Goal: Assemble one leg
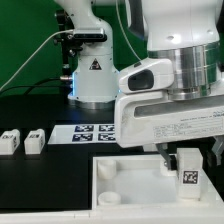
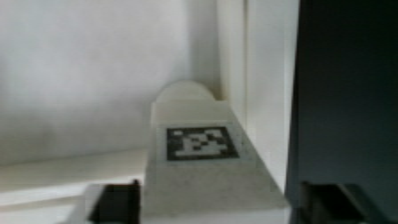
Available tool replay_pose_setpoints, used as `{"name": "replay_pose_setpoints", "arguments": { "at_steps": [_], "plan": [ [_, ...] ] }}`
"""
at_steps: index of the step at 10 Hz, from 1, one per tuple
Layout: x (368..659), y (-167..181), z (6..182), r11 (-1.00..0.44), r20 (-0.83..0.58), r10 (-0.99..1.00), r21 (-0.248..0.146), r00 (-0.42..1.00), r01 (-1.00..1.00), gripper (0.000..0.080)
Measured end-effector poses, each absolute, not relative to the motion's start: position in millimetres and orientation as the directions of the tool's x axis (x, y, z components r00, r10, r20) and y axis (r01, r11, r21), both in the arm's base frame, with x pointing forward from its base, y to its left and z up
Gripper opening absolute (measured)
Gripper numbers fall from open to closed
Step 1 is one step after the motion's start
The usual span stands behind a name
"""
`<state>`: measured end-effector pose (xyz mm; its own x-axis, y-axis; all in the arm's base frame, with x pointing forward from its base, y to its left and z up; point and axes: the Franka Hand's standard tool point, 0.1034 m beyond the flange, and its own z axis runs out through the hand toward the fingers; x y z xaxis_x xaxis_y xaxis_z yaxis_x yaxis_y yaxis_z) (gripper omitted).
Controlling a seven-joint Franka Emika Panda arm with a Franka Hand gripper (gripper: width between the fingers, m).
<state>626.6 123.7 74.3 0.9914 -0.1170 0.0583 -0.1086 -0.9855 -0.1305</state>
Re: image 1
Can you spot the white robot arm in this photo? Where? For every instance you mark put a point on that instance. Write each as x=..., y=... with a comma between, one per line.
x=176, y=93

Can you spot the white marker base plate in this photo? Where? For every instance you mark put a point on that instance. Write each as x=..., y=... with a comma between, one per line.
x=82, y=134

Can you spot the white L-shaped obstacle fence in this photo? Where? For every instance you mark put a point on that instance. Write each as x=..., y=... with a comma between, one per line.
x=122, y=215

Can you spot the white square tabletop part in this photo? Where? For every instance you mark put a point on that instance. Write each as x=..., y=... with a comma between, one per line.
x=143, y=180

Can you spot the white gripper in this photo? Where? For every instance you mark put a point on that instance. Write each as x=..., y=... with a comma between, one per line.
x=149, y=118

